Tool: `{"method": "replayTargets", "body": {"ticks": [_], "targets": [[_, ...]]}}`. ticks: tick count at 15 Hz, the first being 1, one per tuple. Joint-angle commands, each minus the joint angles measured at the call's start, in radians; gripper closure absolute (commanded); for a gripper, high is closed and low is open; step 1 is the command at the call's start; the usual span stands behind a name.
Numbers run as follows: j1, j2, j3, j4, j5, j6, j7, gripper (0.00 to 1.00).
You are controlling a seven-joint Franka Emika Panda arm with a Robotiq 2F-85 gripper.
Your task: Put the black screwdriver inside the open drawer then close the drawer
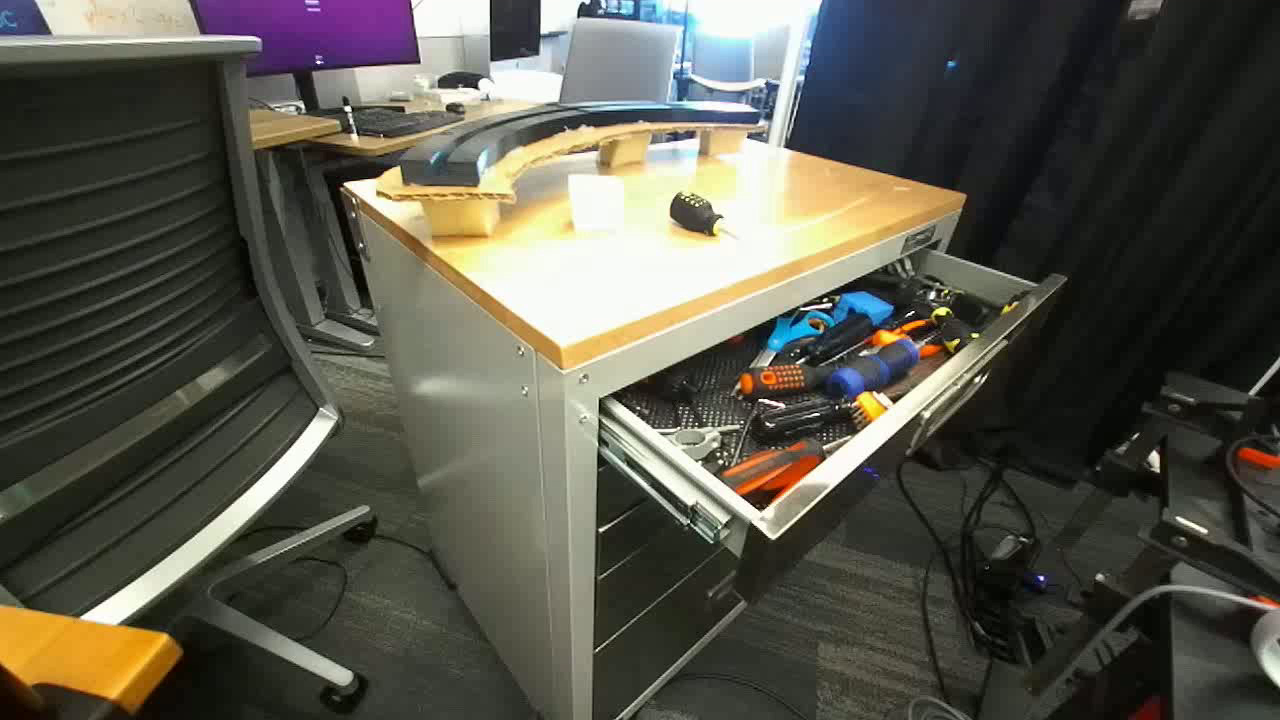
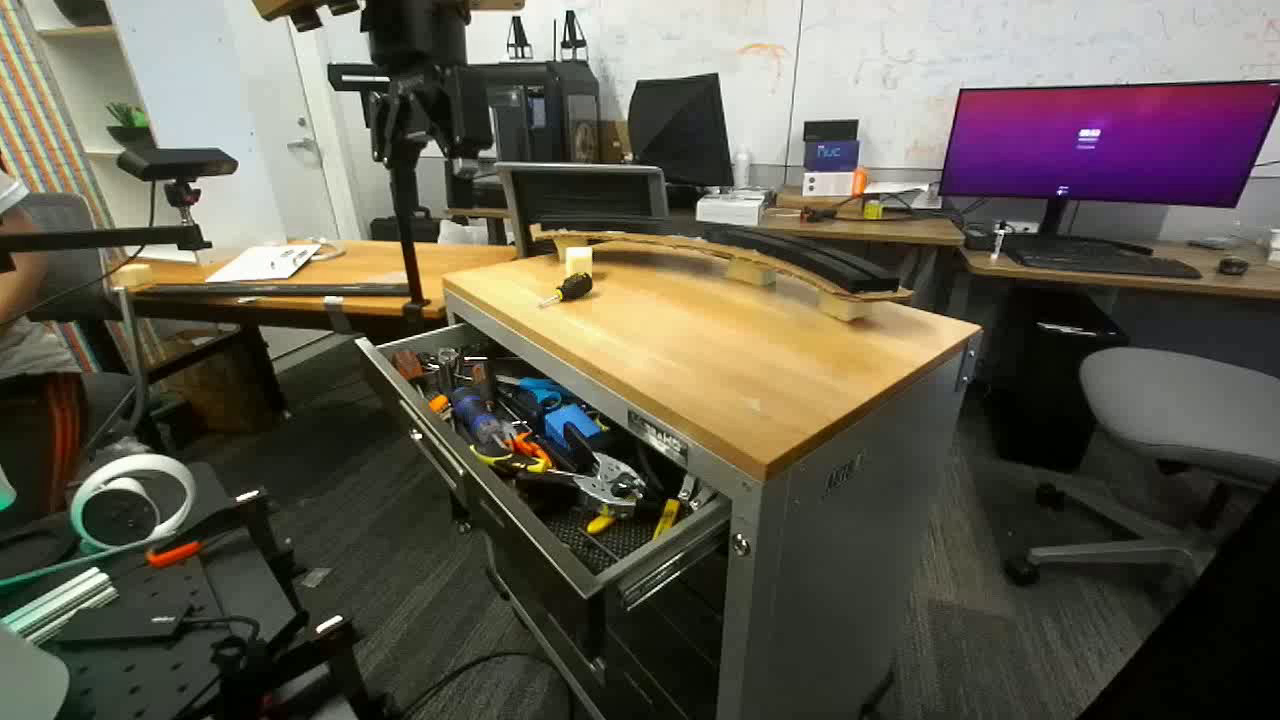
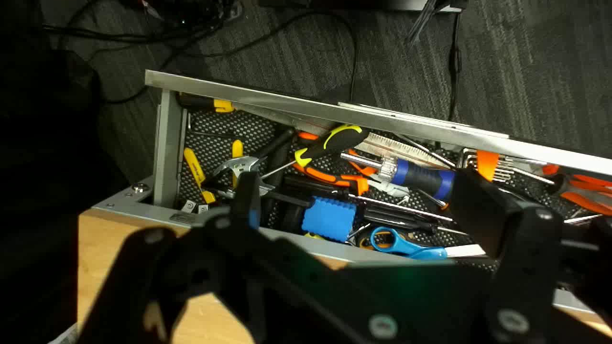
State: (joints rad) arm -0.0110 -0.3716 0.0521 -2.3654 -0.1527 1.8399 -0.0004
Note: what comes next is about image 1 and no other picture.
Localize black curtain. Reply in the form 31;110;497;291
787;0;1280;482

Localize white plastic cup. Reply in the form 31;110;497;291
563;173;631;240

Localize wooden office desk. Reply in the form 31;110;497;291
246;90;538;353

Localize orange wooden armrest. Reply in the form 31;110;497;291
0;604;187;720

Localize white round lamp base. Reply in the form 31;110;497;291
1247;608;1280;693

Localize red handled pliers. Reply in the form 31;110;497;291
718;436;831;509

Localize dark computer monitor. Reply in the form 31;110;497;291
484;0;545;64

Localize blue handled pliers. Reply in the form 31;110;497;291
749;289;901;370

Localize grey background office chair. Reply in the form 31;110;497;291
556;15;684;109

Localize purple screen monitor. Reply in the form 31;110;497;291
187;0;424;78

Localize black floor cables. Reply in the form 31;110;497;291
887;457;1073;720

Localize yellow black handled screwdriver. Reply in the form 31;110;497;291
749;387;898;446

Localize wooden curved track support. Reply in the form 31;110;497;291
371;119;758;243

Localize grey wood-topped tool cabinet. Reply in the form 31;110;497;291
342;134;972;720

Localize black curved track piece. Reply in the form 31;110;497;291
398;100;765;192

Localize black equipment stand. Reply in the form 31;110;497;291
1022;355;1280;720

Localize orange black handled screwdriver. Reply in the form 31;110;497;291
732;361;822;405

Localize grey mesh office chair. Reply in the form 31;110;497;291
0;31;380;711

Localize grey metal open drawer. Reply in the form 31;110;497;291
597;247;1073;604

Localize slim orange handled tool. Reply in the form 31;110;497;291
860;310;952;355

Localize blue handled screwdriver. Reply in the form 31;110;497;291
822;337;928;405

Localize black keyboard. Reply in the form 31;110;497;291
349;105;464;141

